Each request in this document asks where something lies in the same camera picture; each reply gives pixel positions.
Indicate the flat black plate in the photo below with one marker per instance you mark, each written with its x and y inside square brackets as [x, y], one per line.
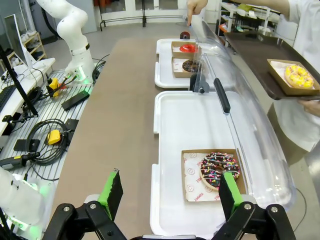
[22, 145]

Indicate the person's right hand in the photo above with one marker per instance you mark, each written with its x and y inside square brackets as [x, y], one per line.
[197, 6]

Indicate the slotted metal base plate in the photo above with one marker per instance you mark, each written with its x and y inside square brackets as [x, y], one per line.
[42, 110]

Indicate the white printed paper liner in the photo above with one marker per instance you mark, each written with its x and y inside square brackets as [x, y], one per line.
[177, 65]
[278, 67]
[175, 49]
[192, 180]

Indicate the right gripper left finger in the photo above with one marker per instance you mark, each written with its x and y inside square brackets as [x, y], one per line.
[112, 192]

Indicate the chocolate donut with sprinkles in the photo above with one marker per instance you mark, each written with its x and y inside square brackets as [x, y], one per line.
[210, 172]

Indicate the white plastic display tray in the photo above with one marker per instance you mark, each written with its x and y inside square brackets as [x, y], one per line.
[163, 72]
[190, 125]

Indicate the person's left hand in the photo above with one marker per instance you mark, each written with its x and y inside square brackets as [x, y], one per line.
[312, 106]

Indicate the person in white t-shirt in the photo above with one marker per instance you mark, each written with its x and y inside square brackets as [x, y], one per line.
[307, 30]

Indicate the clear plastic display lid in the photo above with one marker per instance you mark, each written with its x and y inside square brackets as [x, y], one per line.
[260, 140]
[207, 37]

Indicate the yellow glazed donut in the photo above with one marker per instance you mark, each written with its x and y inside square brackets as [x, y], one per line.
[291, 77]

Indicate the long black control box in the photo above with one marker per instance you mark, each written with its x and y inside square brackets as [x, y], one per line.
[75, 100]

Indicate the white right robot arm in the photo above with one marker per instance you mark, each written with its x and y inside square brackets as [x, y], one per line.
[20, 197]

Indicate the black camera stand pole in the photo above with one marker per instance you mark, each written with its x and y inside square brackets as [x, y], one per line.
[18, 85]

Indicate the red glazed donut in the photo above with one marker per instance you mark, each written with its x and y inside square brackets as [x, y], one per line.
[183, 48]

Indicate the grey computer monitor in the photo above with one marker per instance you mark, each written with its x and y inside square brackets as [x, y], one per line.
[17, 37]

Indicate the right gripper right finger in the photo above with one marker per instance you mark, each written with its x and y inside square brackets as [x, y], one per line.
[228, 197]

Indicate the dark brown serving tray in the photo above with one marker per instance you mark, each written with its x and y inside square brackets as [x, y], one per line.
[250, 55]

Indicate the yellow emergency stop box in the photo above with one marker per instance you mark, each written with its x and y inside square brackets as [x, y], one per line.
[53, 85]
[53, 137]

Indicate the black keyboard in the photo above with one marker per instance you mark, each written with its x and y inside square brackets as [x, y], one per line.
[6, 96]

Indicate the person's right forearm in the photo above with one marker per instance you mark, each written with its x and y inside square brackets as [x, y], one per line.
[270, 5]

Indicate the black metal rail frame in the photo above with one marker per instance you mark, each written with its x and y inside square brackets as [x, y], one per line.
[143, 21]

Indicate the white computer desk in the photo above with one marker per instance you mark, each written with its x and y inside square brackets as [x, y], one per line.
[40, 66]

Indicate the wooden shoe shelf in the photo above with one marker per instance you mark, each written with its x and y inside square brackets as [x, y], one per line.
[37, 47]

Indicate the brown cardboard donut box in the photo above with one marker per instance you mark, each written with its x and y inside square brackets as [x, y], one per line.
[300, 92]
[183, 175]
[180, 75]
[175, 54]

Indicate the black yellow handheld controller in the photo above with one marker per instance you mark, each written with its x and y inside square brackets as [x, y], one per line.
[15, 161]

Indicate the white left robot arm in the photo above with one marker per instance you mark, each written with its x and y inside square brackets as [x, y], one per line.
[72, 30]

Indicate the plain chocolate glazed donut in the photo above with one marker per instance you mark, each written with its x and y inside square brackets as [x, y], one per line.
[187, 67]

